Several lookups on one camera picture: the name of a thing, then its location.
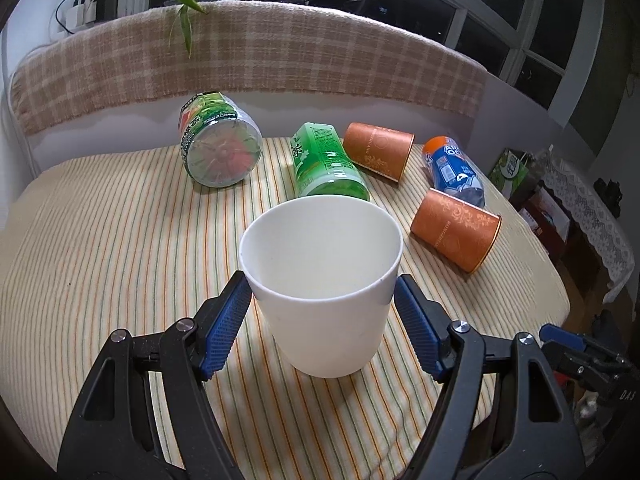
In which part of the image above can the near orange paper cup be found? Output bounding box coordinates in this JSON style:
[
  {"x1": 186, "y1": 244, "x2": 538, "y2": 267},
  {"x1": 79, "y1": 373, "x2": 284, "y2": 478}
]
[{"x1": 410, "y1": 188, "x2": 502, "y2": 274}]

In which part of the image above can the orange paper cup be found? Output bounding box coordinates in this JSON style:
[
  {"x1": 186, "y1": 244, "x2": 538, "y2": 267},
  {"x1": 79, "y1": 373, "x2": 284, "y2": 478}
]
[
  {"x1": 410, "y1": 188, "x2": 502, "y2": 274},
  {"x1": 343, "y1": 122, "x2": 414, "y2": 183}
]

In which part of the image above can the far orange paper cup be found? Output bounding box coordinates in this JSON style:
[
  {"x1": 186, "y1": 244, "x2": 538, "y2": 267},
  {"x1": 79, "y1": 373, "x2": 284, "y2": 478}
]
[{"x1": 343, "y1": 122, "x2": 414, "y2": 183}]

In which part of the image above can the white lace cloth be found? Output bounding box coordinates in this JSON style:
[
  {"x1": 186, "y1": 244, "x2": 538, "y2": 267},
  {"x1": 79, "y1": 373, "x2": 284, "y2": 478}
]
[{"x1": 540, "y1": 153, "x2": 636, "y2": 304}]

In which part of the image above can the dark red box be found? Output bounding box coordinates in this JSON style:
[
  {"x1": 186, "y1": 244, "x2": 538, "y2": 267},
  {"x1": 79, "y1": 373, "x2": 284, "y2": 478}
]
[{"x1": 518, "y1": 185, "x2": 570, "y2": 263}]

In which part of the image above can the green white carton box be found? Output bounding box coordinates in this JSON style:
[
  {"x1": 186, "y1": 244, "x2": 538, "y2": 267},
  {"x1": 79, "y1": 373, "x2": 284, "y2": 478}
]
[{"x1": 488, "y1": 148, "x2": 530, "y2": 200}]

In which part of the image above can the green plastic bottle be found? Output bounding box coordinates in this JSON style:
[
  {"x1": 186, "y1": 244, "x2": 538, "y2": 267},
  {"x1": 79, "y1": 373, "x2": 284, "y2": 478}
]
[{"x1": 290, "y1": 122, "x2": 370, "y2": 200}]

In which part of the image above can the clear fruit-label jar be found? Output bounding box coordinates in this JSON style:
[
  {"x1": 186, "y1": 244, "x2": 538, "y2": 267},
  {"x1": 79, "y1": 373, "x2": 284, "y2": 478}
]
[{"x1": 178, "y1": 91, "x2": 262, "y2": 188}]

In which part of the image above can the plaid beige backrest cloth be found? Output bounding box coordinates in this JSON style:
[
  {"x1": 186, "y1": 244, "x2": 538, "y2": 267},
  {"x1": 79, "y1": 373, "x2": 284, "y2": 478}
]
[{"x1": 10, "y1": 0, "x2": 488, "y2": 136}]

